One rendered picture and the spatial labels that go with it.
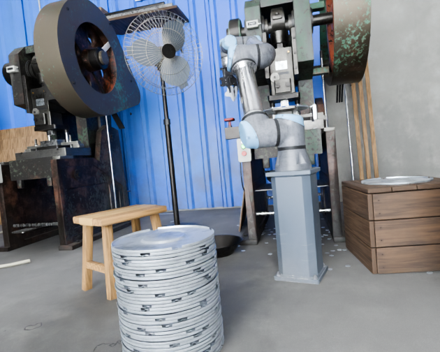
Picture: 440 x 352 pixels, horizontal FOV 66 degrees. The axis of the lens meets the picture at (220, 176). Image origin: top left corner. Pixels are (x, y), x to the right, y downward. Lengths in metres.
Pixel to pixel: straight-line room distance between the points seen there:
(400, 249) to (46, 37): 2.27
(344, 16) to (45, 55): 1.78
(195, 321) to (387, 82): 3.01
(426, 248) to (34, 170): 2.41
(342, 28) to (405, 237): 1.09
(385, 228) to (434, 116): 2.23
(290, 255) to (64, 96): 1.80
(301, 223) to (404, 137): 2.30
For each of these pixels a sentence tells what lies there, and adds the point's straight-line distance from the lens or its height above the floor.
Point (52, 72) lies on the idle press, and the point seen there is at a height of 1.16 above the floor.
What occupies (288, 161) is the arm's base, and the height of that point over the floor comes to 0.49.
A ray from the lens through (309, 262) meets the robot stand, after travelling 1.44.
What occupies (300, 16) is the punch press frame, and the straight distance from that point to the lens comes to 2.28.
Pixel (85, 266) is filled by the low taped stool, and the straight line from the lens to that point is 1.65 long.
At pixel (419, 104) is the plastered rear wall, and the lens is 3.61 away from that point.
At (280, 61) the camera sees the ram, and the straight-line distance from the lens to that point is 2.26.
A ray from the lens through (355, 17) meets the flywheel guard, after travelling 2.03.
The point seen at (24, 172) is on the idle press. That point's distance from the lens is 2.80.
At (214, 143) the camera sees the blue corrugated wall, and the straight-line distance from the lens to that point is 3.49.
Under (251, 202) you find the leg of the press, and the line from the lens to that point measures 2.01.
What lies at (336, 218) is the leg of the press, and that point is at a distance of 2.02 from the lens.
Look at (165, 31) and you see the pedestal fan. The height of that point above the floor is 1.44.
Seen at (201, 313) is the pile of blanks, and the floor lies 0.12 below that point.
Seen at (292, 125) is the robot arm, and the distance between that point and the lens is 1.41.
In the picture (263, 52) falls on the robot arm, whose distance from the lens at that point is 1.65.
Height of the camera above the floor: 0.53
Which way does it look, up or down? 3 degrees down
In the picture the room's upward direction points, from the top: 5 degrees counter-clockwise
